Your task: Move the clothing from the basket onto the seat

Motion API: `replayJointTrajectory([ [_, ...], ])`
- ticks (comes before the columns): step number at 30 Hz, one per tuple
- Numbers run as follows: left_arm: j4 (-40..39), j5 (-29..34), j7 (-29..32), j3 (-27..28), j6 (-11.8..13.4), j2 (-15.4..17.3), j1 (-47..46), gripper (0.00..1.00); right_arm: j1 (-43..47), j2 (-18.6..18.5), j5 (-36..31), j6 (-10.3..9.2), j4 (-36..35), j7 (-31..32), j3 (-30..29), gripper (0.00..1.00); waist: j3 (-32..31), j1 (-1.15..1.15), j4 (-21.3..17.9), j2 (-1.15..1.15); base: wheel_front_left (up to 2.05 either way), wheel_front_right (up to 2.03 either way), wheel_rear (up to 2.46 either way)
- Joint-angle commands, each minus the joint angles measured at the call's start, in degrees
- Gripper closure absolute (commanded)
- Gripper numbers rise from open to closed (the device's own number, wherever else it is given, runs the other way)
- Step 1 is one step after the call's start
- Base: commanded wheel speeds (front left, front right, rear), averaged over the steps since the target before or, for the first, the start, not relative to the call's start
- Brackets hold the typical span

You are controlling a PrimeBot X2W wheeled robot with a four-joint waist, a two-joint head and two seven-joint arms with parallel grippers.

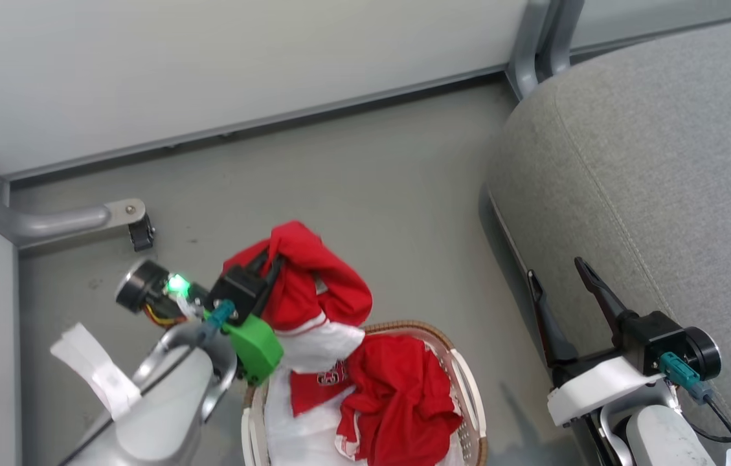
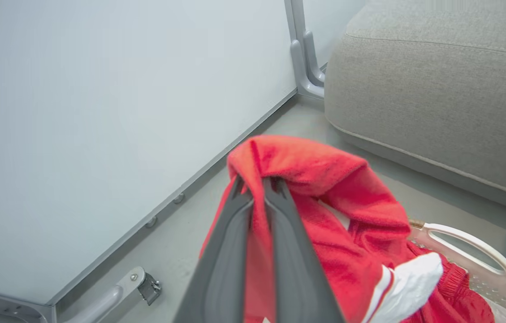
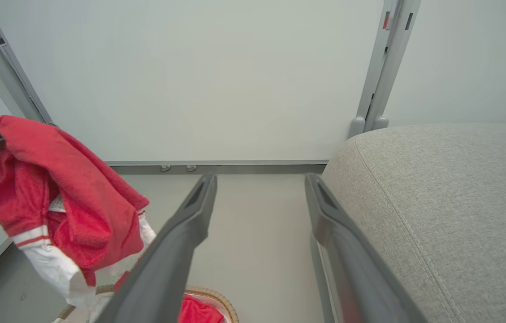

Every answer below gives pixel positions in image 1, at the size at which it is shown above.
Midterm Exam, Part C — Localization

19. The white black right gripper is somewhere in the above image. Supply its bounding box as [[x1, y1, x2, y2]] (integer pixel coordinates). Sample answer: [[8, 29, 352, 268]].
[[527, 257, 722, 428]]

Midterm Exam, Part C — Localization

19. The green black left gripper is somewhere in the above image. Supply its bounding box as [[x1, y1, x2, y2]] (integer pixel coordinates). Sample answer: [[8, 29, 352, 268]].
[[116, 249, 286, 386]]

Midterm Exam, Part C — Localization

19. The red garment with white hem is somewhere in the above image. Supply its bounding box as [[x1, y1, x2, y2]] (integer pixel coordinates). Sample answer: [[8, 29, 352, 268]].
[[221, 220, 374, 375]]

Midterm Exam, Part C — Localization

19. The white laundry basket brown rim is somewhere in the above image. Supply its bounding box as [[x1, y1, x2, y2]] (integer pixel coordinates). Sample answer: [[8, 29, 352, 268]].
[[240, 320, 489, 466]]

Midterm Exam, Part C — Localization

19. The black caster wheel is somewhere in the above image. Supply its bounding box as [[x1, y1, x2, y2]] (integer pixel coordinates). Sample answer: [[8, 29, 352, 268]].
[[128, 214, 156, 253]]

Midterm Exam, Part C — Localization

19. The white cloth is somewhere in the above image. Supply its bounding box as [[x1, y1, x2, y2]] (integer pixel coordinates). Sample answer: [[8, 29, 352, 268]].
[[264, 366, 469, 466]]

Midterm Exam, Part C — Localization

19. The red jersey garment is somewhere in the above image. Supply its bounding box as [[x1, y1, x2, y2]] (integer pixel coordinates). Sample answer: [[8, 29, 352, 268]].
[[289, 335, 464, 466]]

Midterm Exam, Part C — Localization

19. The grey fabric sofa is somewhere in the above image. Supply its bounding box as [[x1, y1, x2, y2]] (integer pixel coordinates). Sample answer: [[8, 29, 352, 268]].
[[478, 10, 731, 466]]

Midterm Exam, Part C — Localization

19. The white paper tag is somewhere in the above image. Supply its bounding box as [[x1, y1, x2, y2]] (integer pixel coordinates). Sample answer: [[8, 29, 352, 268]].
[[50, 322, 143, 421]]

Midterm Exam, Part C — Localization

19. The grey partition foot with plate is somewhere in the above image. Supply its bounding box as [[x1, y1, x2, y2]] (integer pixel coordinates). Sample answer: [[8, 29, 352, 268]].
[[0, 133, 147, 250]]

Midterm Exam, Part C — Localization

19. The black cable with teal plug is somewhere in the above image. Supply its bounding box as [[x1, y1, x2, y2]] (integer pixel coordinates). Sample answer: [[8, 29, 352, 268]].
[[658, 353, 731, 466], [200, 299, 237, 347]]

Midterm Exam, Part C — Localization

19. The grey partition post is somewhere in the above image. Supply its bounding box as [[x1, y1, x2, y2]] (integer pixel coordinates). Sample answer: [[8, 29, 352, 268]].
[[506, 0, 586, 102]]

